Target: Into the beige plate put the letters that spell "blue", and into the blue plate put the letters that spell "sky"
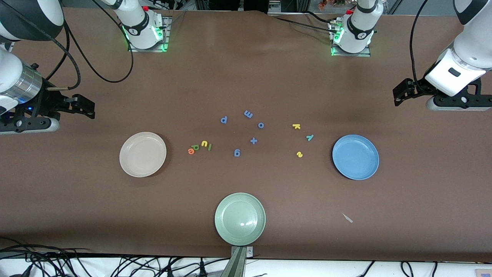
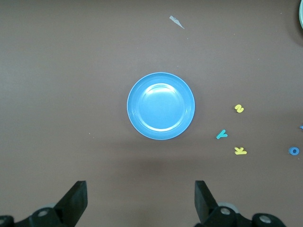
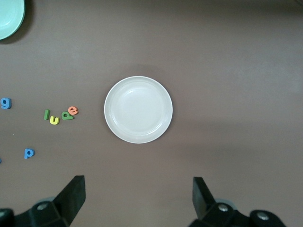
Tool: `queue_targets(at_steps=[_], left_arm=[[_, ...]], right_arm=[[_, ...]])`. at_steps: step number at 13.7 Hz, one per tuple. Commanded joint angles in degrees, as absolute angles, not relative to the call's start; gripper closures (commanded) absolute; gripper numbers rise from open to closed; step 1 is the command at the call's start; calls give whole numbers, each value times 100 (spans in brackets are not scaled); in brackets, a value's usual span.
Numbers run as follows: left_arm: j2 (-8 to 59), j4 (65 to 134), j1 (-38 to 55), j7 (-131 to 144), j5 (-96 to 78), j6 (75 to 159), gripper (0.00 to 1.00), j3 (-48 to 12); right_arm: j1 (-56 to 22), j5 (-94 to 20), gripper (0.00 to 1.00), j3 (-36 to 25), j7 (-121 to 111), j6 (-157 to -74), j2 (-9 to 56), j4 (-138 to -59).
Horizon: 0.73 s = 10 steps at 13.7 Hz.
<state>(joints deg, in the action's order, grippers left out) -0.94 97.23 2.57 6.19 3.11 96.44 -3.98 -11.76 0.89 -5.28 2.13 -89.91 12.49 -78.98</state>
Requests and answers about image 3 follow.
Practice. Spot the beige brown plate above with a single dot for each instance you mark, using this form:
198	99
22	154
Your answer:
138	110

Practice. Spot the green letter l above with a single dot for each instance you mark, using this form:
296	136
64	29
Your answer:
46	114

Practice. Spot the blue letter g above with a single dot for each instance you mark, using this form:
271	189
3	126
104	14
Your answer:
6	103

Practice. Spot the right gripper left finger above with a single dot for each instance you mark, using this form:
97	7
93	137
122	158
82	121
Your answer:
68	201

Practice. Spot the pale green plate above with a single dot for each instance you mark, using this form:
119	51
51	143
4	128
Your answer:
9	16

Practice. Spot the yellow letter u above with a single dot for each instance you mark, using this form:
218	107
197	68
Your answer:
54	121

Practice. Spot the blue letter p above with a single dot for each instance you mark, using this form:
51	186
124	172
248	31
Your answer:
29	153

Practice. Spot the green letter p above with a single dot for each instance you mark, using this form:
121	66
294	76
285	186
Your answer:
67	116

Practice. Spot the orange letter e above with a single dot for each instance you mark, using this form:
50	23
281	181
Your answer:
73	110

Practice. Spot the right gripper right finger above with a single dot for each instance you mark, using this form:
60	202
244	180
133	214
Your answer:
203	203

